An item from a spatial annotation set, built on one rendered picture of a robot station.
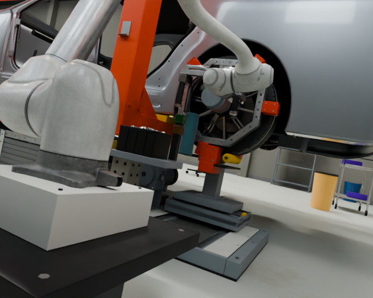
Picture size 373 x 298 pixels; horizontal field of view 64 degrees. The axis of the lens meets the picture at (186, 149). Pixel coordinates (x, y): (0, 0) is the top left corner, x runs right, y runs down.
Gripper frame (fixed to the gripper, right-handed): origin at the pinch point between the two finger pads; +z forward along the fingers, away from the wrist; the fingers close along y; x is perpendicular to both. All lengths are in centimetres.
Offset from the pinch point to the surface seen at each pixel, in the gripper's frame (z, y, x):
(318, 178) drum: 360, 45, -37
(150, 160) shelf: -47, -17, -39
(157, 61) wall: 846, -612, 289
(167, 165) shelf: -45, -10, -40
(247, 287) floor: -28, 29, -83
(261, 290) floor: -25, 34, -83
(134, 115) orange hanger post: -6, -59, -17
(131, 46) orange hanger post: -17, -62, 21
